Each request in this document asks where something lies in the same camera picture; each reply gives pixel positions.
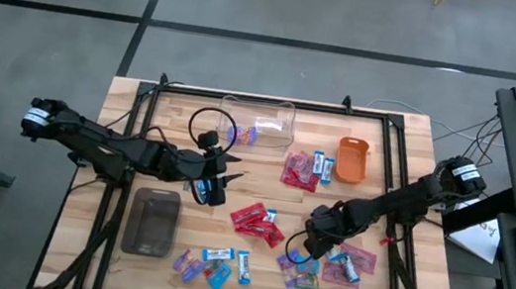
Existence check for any orange plastic bin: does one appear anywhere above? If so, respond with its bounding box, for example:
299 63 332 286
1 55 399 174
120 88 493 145
332 135 372 187

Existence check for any small white blue chocolate bar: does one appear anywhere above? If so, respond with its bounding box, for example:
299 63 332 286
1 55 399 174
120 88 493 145
261 207 279 225

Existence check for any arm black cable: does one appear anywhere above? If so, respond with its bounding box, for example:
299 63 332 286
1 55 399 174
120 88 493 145
282 227 324 269
182 104 243 170

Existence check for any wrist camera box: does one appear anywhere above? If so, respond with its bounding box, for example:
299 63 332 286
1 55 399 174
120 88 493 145
195 129 222 153
301 234 328 262

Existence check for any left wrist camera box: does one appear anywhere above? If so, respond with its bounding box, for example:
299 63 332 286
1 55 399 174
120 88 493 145
195 129 222 153

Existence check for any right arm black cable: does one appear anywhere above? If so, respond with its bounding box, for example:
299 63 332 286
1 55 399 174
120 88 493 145
282 227 324 269

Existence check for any black floor cable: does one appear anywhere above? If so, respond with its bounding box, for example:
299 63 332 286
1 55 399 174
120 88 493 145
430 106 510 172

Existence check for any white paper sheet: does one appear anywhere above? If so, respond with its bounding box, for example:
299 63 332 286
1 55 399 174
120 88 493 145
444 189 507 266

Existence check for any black desk crossbar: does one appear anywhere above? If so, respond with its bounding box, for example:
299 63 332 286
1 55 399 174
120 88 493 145
439 181 516 242

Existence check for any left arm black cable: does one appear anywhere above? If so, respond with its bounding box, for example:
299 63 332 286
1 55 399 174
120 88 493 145
182 104 243 170

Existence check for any black aluminium table frame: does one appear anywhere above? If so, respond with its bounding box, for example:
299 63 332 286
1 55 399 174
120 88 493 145
26 57 487 289

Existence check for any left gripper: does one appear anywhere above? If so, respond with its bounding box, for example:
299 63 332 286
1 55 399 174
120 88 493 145
168 144 248 212

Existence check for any grey translucent plastic bin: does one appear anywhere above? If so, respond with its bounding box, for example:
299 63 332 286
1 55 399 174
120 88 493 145
119 184 185 260

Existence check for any clear gummy candy bag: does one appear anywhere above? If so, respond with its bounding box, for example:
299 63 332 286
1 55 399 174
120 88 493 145
282 269 322 289
202 255 224 278

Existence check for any clear plastic bin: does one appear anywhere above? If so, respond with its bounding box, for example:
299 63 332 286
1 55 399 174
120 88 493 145
214 92 299 159

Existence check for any white floor cable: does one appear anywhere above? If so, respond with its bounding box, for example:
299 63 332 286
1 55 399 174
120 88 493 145
359 95 511 149

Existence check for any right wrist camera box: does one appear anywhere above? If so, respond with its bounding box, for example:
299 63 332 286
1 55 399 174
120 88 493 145
301 234 328 262

